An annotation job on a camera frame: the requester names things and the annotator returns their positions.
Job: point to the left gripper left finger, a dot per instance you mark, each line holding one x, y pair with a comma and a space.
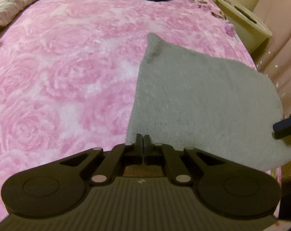
117, 159

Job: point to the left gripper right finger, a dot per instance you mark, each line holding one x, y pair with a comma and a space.
168, 159

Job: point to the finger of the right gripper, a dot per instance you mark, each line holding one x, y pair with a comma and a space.
282, 129

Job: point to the grey sweater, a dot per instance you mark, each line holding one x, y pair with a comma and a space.
221, 106

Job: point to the cream nightstand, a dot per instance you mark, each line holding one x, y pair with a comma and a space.
249, 27

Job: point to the pink rose bed blanket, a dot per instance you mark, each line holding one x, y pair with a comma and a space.
68, 70

